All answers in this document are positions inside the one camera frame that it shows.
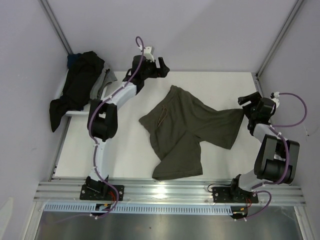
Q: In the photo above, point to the white perforated basket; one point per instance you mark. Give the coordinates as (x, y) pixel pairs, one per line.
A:
(86, 108)

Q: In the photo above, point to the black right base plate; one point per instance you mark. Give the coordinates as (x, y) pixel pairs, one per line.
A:
(227, 194)

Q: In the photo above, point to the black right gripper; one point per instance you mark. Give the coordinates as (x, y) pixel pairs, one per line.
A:
(254, 98)

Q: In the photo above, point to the aluminium mounting rail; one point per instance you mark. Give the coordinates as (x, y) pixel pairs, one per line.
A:
(170, 192)

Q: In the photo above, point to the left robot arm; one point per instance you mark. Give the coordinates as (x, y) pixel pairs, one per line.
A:
(102, 121)

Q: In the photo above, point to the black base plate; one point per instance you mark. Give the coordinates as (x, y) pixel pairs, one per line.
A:
(101, 193)
(227, 194)

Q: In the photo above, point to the aluminium corner post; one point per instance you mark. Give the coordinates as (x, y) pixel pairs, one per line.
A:
(285, 28)
(53, 20)

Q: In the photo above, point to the dark blue garment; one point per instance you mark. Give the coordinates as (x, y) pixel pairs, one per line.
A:
(71, 59)

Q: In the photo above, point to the right aluminium corner post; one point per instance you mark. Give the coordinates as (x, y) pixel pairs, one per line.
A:
(285, 28)

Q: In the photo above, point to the olive green shorts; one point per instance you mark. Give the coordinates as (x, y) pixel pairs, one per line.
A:
(178, 124)

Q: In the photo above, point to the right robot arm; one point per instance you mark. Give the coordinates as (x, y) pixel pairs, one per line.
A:
(273, 163)

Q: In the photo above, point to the white slotted cable duct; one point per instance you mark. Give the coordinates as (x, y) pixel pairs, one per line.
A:
(123, 208)

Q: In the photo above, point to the left aluminium corner post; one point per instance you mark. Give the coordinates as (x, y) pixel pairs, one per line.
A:
(53, 20)

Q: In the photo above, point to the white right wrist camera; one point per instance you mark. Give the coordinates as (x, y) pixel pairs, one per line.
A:
(275, 96)

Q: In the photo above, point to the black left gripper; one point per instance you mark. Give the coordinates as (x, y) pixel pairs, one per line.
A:
(156, 70)

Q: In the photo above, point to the black shorts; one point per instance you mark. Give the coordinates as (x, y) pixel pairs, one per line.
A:
(81, 77)

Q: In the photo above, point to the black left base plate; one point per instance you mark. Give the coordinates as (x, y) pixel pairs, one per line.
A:
(101, 193)

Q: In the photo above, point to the grey shorts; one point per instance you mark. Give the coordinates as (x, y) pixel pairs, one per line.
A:
(107, 77)

